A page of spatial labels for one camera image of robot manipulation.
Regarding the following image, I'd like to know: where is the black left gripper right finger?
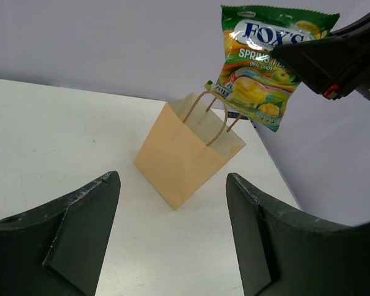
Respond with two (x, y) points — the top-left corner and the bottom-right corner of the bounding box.
(226, 173), (370, 295)

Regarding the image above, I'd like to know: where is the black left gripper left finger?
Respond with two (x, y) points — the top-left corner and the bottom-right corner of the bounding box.
(0, 171), (121, 295)

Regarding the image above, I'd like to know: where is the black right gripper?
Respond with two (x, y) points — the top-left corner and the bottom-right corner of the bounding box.
(271, 12), (370, 101)

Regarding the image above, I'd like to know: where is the green Fox's candy bag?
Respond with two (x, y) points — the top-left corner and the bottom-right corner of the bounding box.
(206, 5), (340, 132)

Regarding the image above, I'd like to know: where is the brown paper bag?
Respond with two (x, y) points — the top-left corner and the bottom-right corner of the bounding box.
(134, 91), (246, 210)

